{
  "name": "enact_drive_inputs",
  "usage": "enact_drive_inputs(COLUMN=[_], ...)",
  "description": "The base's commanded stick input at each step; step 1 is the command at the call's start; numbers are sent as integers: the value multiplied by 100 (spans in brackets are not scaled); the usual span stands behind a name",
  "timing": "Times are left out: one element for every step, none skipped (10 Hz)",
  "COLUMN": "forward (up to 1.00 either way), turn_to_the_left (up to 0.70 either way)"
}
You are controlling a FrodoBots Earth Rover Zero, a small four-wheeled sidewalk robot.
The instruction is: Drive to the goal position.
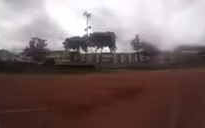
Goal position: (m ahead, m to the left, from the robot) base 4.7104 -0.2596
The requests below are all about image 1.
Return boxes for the pale long building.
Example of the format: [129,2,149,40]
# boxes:
[0,49,178,66]

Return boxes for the wide dark tree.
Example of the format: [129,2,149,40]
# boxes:
[62,31,118,64]

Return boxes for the tall light mast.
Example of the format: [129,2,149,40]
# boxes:
[82,10,92,54]

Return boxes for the dark leaning tree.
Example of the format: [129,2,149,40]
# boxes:
[129,34,159,64]

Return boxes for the dark low fence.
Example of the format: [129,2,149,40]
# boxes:
[0,61,205,74]

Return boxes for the small dark tree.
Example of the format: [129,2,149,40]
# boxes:
[23,36,51,64]

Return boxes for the dark roofed building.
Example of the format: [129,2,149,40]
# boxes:
[172,44,205,66]

